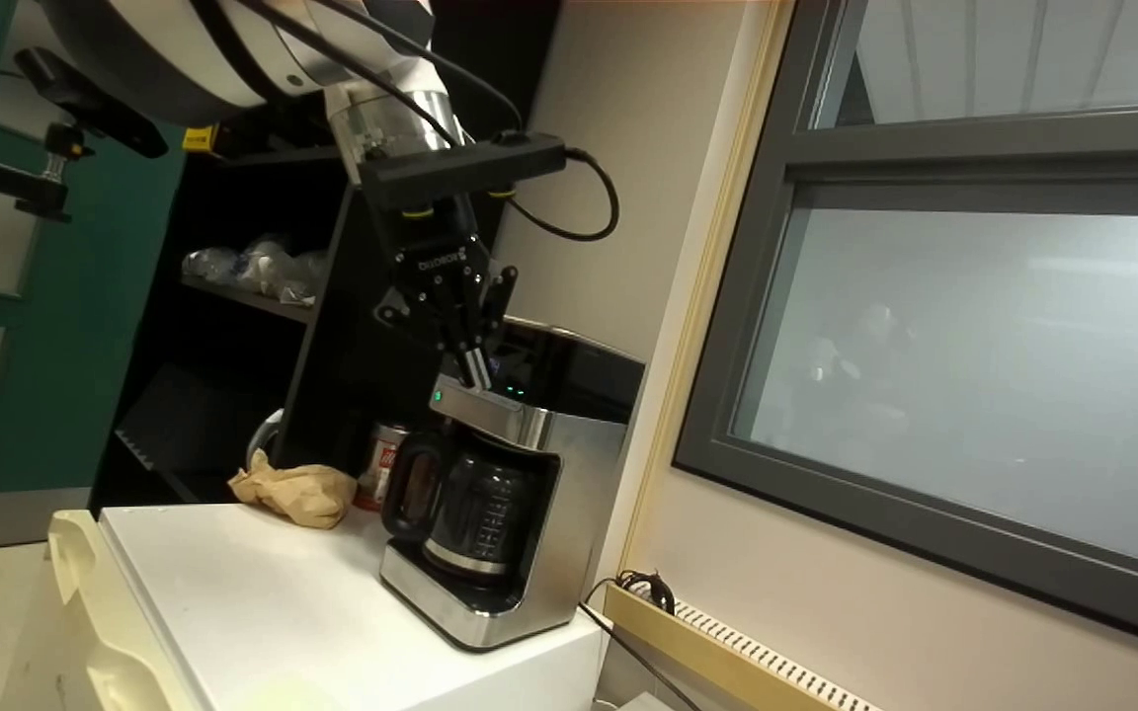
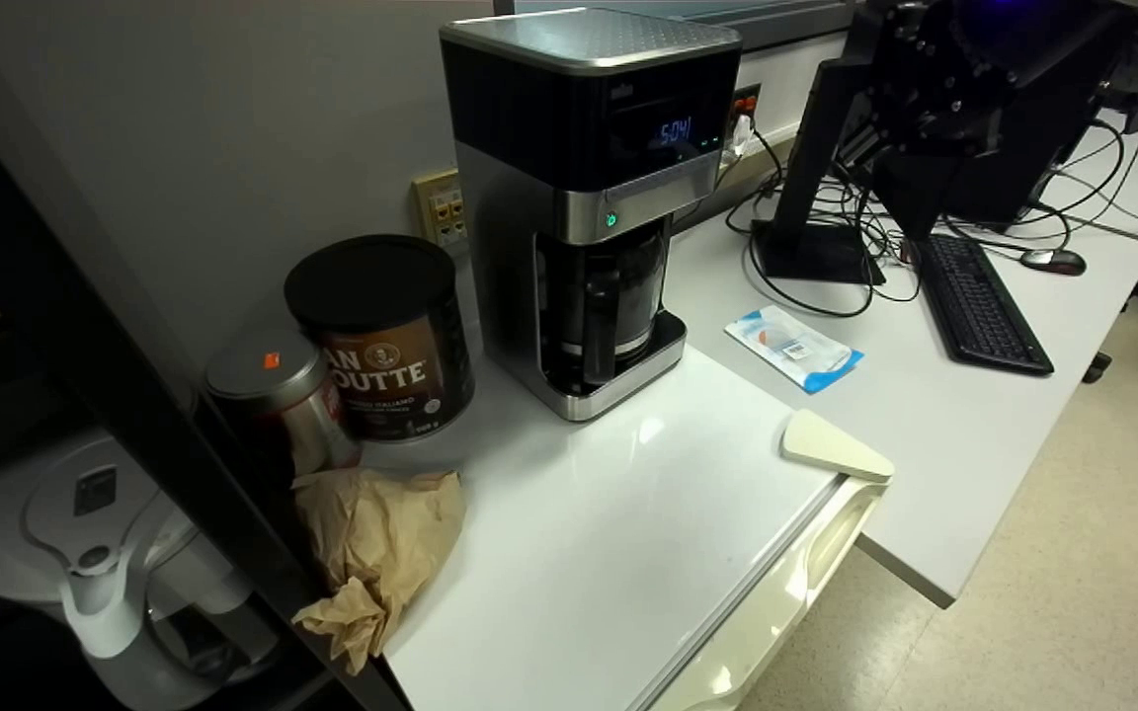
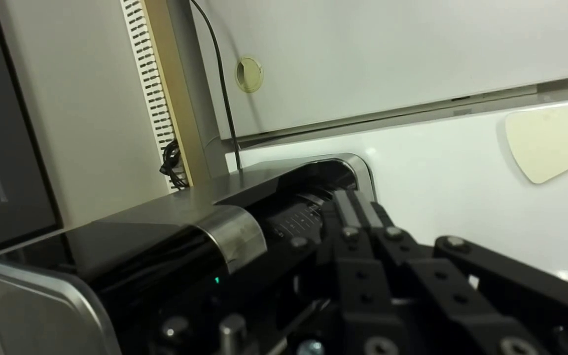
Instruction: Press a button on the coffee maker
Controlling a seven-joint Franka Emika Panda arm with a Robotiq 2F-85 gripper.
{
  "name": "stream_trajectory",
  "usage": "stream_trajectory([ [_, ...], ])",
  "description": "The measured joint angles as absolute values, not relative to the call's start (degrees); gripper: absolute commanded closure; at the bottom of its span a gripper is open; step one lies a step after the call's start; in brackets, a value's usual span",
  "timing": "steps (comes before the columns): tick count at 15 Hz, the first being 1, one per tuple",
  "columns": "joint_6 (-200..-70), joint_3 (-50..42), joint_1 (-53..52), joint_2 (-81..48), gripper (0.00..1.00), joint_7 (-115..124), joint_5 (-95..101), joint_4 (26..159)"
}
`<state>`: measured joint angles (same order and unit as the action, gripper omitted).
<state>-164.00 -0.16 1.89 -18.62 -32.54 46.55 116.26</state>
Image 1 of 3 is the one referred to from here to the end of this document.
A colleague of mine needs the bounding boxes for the black shelf unit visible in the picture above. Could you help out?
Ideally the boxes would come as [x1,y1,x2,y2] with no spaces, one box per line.
[92,0,561,511]

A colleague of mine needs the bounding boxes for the beige wall cable duct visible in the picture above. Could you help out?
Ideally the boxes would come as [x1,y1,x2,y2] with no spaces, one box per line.
[605,585,880,711]

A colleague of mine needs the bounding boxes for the clear plastic bags on shelf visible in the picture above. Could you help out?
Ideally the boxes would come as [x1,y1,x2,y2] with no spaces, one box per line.
[181,237,326,307]

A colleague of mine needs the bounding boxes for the black power cable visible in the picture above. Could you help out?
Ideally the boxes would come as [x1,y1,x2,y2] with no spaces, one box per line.
[576,564,702,711]

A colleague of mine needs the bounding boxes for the crumpled brown paper bag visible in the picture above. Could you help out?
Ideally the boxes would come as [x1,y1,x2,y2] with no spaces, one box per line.
[229,449,356,531]

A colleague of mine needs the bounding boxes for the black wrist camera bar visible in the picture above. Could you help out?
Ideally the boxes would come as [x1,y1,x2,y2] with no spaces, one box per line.
[360,135,568,210]

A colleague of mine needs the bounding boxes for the glass coffee carafe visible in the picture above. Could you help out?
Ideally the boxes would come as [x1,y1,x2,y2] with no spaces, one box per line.
[383,426,552,576]

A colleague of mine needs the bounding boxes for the steel black coffee maker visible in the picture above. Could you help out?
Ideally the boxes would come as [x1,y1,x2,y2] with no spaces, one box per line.
[378,320,644,652]

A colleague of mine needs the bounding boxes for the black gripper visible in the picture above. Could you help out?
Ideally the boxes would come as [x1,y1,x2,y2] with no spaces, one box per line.
[374,194,519,389]

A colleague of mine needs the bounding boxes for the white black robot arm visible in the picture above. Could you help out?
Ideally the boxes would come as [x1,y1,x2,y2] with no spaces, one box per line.
[40,0,526,389]

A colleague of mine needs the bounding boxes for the black camera cable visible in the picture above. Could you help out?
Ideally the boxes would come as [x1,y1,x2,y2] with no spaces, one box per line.
[503,145,623,247]

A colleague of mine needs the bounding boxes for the black camera tripod mount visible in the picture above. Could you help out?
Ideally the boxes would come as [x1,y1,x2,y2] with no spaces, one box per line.
[0,45,173,226]

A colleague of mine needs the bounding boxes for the grey framed window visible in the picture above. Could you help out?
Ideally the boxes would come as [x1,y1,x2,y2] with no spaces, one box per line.
[677,0,1138,638]

